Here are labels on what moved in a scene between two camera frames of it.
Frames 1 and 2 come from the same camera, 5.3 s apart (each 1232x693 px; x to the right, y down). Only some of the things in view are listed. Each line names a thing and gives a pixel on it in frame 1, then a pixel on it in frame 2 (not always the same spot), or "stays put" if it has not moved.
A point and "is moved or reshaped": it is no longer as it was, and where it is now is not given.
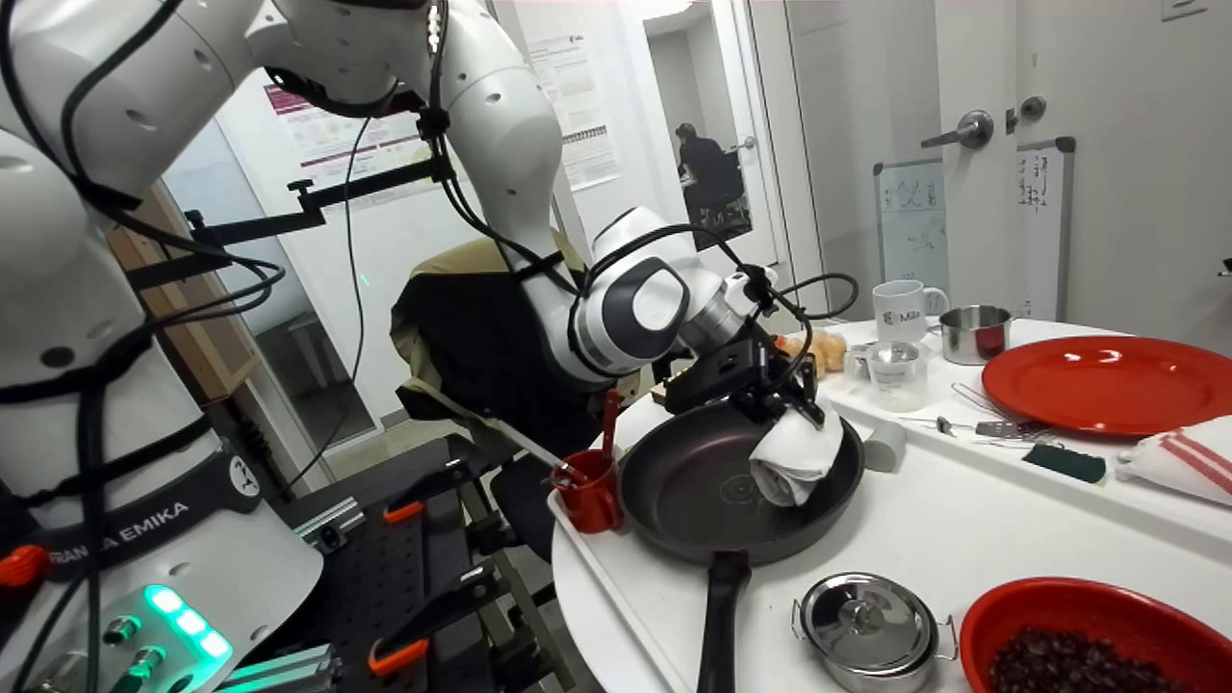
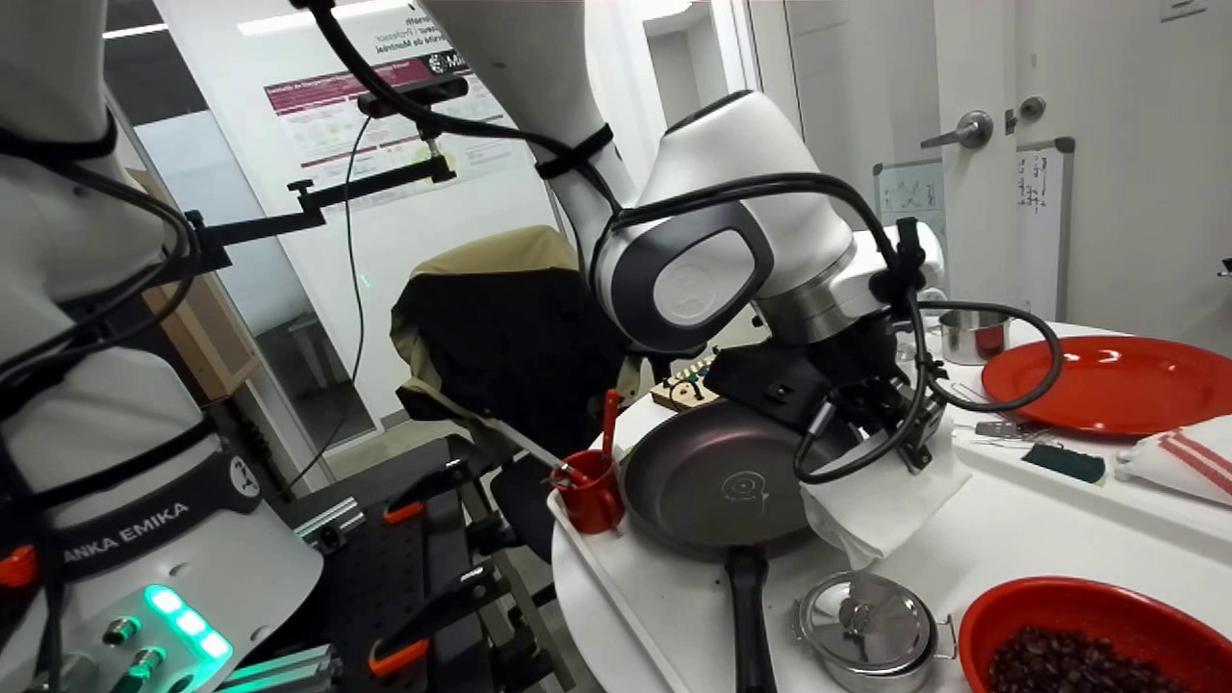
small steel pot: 971,332 stays put
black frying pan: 691,486 is moved or reshaped
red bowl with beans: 1075,631 stays put
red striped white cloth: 1191,461 stays put
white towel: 792,457 to 882,499
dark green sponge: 1073,462 stays put
